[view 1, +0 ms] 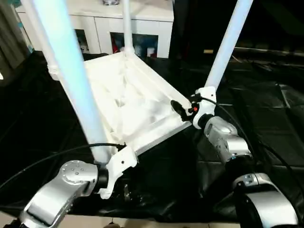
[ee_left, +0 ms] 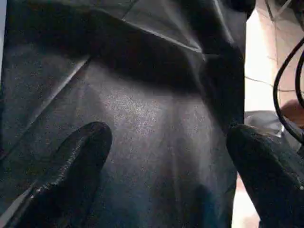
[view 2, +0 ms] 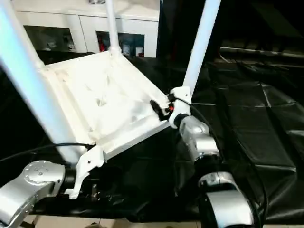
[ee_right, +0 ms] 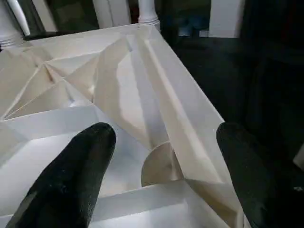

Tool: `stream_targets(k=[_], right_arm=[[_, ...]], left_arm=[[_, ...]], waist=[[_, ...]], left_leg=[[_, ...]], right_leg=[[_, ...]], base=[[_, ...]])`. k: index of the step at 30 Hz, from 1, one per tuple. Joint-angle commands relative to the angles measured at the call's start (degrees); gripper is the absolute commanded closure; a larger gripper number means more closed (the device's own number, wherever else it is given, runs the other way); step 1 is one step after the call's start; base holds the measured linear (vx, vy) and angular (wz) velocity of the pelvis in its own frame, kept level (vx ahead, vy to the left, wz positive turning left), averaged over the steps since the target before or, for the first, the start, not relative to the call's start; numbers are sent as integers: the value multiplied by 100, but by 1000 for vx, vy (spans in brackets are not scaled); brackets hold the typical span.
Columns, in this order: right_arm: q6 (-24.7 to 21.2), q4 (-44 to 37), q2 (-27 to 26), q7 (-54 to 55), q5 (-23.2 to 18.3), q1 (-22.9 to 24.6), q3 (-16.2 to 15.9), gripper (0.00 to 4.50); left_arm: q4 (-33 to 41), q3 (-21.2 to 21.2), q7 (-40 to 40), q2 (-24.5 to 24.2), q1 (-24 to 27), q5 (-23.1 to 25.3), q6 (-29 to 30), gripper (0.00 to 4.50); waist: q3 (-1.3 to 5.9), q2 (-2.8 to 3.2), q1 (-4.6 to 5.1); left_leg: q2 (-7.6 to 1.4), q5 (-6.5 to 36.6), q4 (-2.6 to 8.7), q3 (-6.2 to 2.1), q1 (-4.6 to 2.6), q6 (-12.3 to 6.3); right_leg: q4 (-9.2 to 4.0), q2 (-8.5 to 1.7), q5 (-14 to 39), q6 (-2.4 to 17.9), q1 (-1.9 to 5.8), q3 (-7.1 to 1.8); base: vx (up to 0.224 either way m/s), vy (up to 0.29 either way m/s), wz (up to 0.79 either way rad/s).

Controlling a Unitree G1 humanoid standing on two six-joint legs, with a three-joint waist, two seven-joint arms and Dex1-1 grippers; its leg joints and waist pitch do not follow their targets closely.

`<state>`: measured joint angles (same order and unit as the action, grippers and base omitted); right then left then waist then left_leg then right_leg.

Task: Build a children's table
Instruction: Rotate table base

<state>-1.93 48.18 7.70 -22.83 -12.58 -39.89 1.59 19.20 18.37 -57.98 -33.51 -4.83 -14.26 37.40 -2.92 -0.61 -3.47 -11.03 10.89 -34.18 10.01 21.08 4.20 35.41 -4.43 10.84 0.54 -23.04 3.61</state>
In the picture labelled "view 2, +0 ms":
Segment black metal rail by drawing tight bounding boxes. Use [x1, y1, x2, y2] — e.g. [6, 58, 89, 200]
[221, 46, 304, 57]

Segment black mat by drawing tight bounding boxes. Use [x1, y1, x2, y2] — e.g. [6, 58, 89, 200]
[0, 50, 304, 224]

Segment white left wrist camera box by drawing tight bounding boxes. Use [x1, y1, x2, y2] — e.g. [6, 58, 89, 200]
[66, 145, 105, 200]

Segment white glass-door cabinet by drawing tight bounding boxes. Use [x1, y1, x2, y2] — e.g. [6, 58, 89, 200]
[12, 0, 160, 58]

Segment white plastic table top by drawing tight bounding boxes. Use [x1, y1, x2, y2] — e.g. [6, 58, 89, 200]
[43, 49, 177, 161]

